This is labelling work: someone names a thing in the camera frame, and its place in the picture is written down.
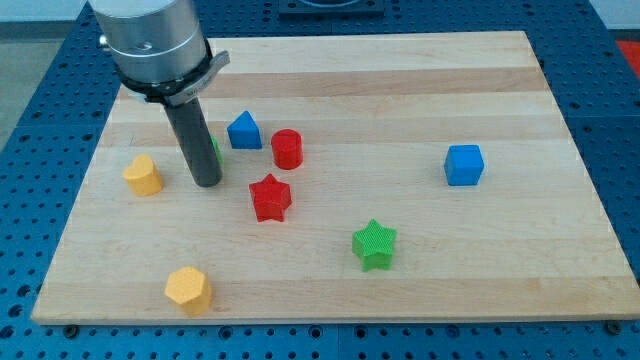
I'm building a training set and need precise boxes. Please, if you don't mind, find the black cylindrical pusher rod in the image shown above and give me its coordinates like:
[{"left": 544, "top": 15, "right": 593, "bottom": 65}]
[{"left": 164, "top": 98, "right": 223, "bottom": 187}]

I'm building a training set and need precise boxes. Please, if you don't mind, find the red star block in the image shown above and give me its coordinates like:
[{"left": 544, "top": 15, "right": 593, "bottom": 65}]
[{"left": 249, "top": 173, "right": 292, "bottom": 222}]

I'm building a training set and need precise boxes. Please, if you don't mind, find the green block behind rod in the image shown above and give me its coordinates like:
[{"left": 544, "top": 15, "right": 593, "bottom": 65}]
[{"left": 210, "top": 134, "right": 224, "bottom": 167}]

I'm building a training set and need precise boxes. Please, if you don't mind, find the green star block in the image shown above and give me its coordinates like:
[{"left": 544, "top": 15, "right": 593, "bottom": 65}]
[{"left": 351, "top": 219, "right": 397, "bottom": 272}]

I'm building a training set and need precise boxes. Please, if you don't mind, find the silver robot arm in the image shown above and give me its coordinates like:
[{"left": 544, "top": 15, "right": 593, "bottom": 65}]
[{"left": 89, "top": 0, "right": 230, "bottom": 107}]

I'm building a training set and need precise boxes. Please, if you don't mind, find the yellow hexagon block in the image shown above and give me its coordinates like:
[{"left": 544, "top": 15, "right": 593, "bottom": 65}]
[{"left": 164, "top": 266, "right": 213, "bottom": 317}]

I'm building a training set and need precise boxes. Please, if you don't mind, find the red cylinder block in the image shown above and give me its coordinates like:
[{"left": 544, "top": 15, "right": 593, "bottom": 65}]
[{"left": 271, "top": 129, "right": 303, "bottom": 170}]

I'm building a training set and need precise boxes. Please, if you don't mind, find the blue triangle block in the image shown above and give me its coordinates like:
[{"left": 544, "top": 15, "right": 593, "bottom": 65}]
[{"left": 227, "top": 111, "right": 262, "bottom": 150}]

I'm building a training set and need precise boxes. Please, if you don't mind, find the yellow heart block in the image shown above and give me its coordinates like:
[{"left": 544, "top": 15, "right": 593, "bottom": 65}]
[{"left": 122, "top": 154, "right": 164, "bottom": 197}]

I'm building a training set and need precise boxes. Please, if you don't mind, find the blue cube block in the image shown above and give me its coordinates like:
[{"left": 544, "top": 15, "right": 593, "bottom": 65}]
[{"left": 444, "top": 144, "right": 484, "bottom": 186}]

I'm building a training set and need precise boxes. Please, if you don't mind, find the wooden board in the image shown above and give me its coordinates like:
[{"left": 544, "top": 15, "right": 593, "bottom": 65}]
[{"left": 32, "top": 31, "right": 639, "bottom": 325}]

